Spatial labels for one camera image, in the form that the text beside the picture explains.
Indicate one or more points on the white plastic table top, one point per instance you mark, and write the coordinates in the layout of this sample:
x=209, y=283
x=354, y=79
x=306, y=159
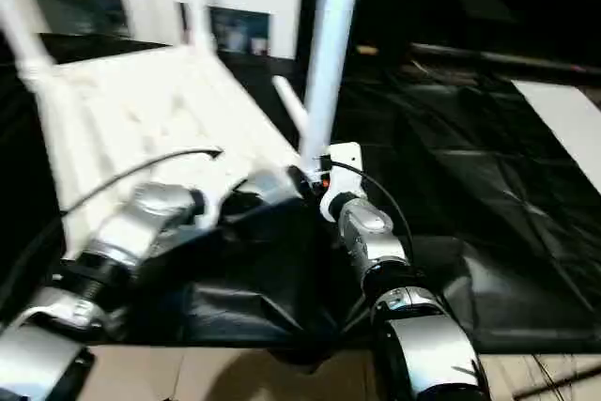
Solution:
x=141, y=110

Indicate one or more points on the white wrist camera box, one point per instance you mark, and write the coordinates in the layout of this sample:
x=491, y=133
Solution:
x=221, y=202
x=343, y=171

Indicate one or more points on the black plastic mat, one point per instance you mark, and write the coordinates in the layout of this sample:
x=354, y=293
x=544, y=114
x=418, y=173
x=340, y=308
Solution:
x=488, y=213

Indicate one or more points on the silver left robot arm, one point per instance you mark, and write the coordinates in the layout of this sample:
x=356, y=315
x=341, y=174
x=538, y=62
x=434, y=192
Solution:
x=131, y=227

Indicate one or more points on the dark horizontal rail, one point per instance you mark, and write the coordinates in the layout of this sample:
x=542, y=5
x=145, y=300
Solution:
x=507, y=56

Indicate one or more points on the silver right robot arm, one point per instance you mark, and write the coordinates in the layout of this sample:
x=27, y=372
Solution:
x=376, y=241

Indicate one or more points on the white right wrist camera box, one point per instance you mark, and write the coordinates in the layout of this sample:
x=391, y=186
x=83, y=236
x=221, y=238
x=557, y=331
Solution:
x=343, y=171

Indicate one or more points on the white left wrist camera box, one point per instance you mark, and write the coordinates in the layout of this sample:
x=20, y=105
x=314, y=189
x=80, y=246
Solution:
x=221, y=202

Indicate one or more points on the small yellow label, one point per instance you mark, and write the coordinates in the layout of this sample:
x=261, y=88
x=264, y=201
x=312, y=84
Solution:
x=367, y=49

